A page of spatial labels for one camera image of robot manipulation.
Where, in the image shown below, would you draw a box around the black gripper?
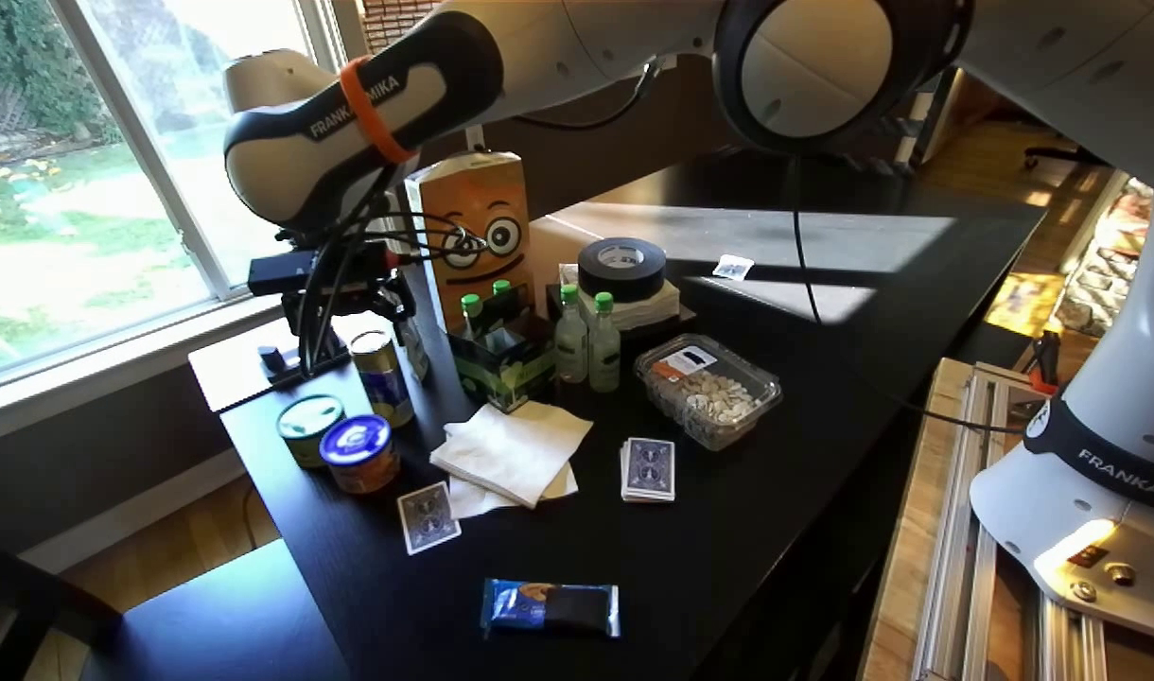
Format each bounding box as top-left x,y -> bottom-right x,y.
299,239 -> 421,375

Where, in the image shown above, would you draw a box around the slim blue silver drink can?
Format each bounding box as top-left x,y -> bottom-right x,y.
348,325 -> 421,432

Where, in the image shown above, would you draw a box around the dark bottle with green cap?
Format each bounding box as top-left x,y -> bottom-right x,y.
453,292 -> 488,345
488,277 -> 524,325

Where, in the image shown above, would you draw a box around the green cardboard bottle crate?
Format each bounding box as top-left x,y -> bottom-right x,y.
450,295 -> 561,417

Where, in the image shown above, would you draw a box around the clear bottle with green cap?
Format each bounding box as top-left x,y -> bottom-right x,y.
583,286 -> 627,398
547,279 -> 594,389

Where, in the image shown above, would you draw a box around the tin with green lid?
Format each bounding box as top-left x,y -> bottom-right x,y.
274,389 -> 352,477

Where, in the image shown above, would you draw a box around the tin with blue lid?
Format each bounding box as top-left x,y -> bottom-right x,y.
315,409 -> 405,500

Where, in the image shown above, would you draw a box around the brown carton with cartoon face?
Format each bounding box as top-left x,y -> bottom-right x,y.
416,146 -> 539,335

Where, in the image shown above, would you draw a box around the white paper napkins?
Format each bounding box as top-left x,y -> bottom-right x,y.
425,398 -> 599,522

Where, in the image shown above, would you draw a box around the single blue playing card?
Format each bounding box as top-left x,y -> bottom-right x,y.
392,477 -> 468,559

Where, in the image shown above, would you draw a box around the dark tape roll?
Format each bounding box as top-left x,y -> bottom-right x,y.
574,233 -> 675,305

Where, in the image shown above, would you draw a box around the blue playing card deck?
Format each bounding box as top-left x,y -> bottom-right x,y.
617,432 -> 680,505

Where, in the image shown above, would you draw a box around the blue wrapped snack bar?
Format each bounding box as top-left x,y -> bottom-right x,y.
476,574 -> 627,643

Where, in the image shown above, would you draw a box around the black wooden chair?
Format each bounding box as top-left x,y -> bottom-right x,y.
0,534 -> 357,681

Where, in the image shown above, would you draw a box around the clear plastic seed container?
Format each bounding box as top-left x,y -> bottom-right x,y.
631,329 -> 788,455

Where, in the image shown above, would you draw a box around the yellow package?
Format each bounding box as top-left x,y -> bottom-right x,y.
980,269 -> 1072,345

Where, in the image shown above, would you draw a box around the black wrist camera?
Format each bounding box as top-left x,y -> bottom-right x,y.
242,245 -> 339,300

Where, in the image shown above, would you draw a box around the orange strap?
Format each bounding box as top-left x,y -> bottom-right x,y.
334,54 -> 421,170

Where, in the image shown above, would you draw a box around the white window frame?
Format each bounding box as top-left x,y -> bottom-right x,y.
0,0 -> 410,426

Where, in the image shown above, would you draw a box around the black hanging cable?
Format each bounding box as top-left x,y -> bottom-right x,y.
785,152 -> 833,331

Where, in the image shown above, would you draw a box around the aluminium rail frame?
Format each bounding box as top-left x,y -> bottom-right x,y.
907,360 -> 1115,681

